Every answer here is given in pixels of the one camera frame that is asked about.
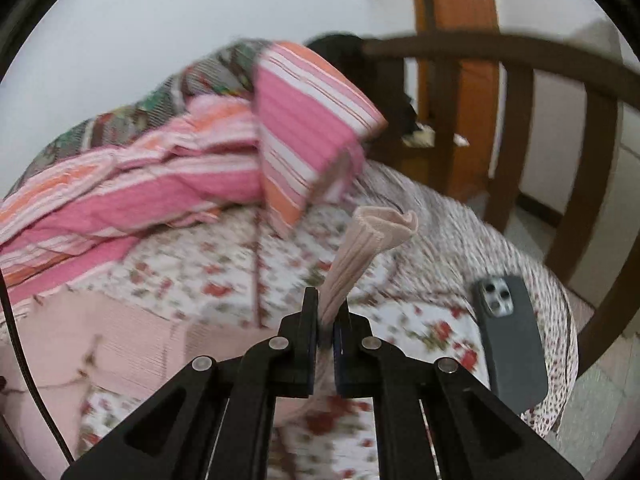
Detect black smartphone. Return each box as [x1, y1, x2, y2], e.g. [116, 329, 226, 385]
[472, 275, 548, 415]

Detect pink striped quilt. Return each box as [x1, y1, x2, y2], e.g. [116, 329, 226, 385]
[1, 39, 386, 304]

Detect pink knit sweater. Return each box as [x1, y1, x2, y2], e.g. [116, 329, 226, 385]
[17, 206, 419, 456]

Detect floral bed sheet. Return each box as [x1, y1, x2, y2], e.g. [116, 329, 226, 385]
[74, 159, 580, 480]

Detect black garment on footboard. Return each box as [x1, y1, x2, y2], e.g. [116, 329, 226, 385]
[305, 32, 416, 136]

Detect orange wooden door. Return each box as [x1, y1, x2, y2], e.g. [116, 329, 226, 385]
[413, 0, 499, 202]

